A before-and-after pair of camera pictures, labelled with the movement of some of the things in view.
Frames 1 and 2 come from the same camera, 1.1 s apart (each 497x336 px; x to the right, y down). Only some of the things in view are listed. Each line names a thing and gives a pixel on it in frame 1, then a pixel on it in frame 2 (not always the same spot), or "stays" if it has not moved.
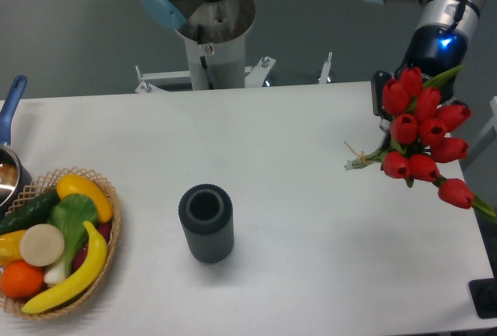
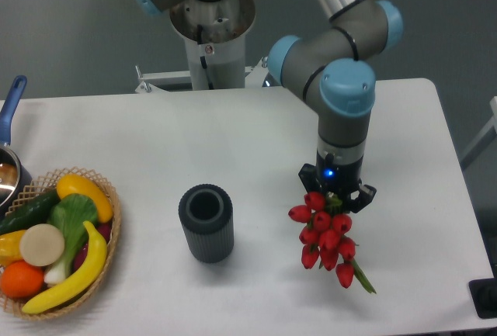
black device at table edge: [484, 294] stays
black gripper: [434, 50] -> [339, 176]
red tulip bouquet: [419, 136] -> [323, 241]
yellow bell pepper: [10, 251] stays
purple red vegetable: [104, 229] stays
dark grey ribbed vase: [206, 214] stays
